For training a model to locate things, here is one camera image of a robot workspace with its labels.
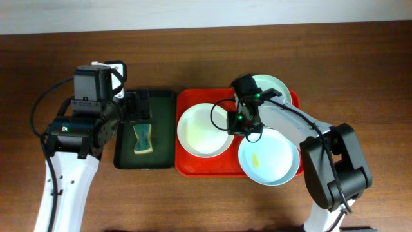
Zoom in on green yellow sponge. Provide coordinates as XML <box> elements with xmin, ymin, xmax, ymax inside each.
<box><xmin>133</xmin><ymin>124</ymin><xmax>153</xmax><ymax>155</ymax></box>

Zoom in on white plate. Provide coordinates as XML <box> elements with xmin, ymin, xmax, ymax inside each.
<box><xmin>177</xmin><ymin>103</ymin><xmax>234</xmax><ymax>159</ymax></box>

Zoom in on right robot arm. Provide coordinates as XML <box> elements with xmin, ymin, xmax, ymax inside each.
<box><xmin>228</xmin><ymin>87</ymin><xmax>372</xmax><ymax>231</ymax></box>

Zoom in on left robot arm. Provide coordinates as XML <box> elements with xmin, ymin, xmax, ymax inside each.
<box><xmin>35</xmin><ymin>61</ymin><xmax>151</xmax><ymax>231</ymax></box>

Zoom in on dark green tray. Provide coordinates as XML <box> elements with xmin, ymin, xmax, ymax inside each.
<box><xmin>113</xmin><ymin>90</ymin><xmax>176</xmax><ymax>169</ymax></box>

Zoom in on red plastic tray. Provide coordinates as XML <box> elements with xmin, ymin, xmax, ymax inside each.
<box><xmin>174</xmin><ymin>88</ymin><xmax>305</xmax><ymax>178</ymax></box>

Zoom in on mint green plate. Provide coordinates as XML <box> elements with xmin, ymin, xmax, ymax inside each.
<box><xmin>234</xmin><ymin>74</ymin><xmax>293</xmax><ymax>129</ymax></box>

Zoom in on light blue plate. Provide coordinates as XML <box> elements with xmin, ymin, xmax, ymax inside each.
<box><xmin>238</xmin><ymin>128</ymin><xmax>301</xmax><ymax>186</ymax></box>

